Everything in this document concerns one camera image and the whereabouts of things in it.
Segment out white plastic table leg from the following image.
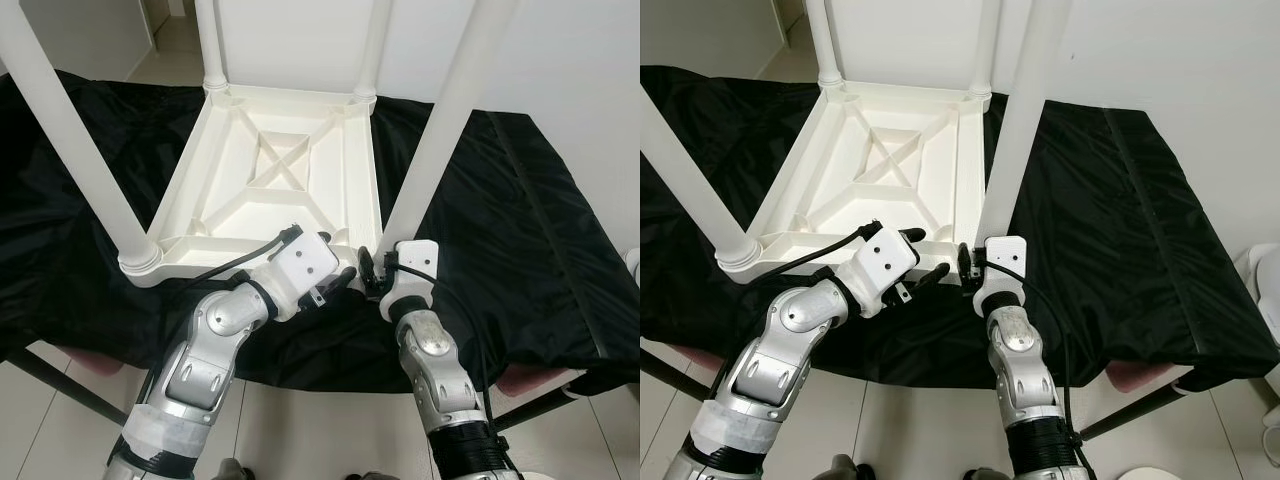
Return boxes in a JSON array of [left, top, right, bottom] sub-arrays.
[[968, 0, 1003, 103], [195, 0, 233, 95], [352, 0, 394, 103], [378, 0, 521, 265], [805, 0, 848, 91], [640, 88, 768, 275], [0, 0, 167, 278], [975, 0, 1073, 253]]

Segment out black metal table leg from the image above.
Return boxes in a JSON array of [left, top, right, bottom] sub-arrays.
[[495, 385, 583, 433], [640, 355, 718, 407], [5, 345, 133, 427], [1080, 390, 1188, 443]]

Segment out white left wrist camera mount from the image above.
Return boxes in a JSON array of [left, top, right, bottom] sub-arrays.
[[265, 232, 341, 323], [848, 225, 921, 319]]

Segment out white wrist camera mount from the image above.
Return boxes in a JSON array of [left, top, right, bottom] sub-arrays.
[[848, 225, 921, 319], [265, 232, 341, 323], [380, 240, 441, 321], [972, 235, 1029, 316]]

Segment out white plastic table top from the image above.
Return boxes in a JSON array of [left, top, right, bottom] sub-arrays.
[[125, 82, 398, 293], [720, 80, 1003, 283]]

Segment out black cloth table cover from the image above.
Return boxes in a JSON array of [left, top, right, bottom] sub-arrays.
[[640, 65, 1280, 393], [0, 68, 641, 396]]

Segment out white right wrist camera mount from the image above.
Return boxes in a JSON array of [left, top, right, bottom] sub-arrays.
[[972, 235, 1029, 316], [380, 240, 441, 321]]

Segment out white plastic container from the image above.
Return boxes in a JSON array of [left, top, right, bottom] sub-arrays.
[[1235, 245, 1280, 456]]

